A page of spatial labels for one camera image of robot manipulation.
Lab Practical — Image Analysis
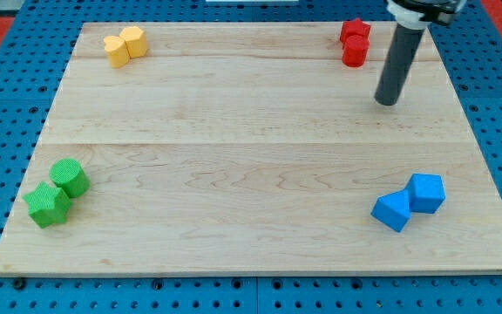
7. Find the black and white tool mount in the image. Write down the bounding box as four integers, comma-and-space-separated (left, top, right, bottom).
384, 0, 467, 30

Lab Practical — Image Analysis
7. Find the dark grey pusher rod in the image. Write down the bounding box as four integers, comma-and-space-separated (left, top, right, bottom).
374, 24, 424, 106

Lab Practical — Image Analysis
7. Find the red cylinder block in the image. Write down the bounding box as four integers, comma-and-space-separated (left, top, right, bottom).
342, 35, 370, 67

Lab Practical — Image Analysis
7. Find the red star block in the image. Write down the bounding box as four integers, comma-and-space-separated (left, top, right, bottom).
339, 17, 371, 44

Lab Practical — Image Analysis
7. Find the blue cube block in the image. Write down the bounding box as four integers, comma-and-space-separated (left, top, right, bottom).
405, 174, 446, 215

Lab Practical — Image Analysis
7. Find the blue triangle block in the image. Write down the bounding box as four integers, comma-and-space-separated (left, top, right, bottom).
370, 189, 410, 233

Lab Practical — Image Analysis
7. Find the wooden board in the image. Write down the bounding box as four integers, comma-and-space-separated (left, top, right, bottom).
0, 22, 502, 278

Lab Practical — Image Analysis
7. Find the yellow hexagon block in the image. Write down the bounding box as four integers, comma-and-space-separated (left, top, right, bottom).
119, 26, 148, 58

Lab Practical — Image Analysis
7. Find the yellow heart block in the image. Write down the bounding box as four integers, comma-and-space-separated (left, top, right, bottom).
103, 36, 130, 68

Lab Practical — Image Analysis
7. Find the green cylinder block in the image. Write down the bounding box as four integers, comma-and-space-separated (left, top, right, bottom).
49, 158, 90, 198

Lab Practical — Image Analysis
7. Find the green star block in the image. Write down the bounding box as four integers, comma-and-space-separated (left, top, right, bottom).
23, 181, 71, 229

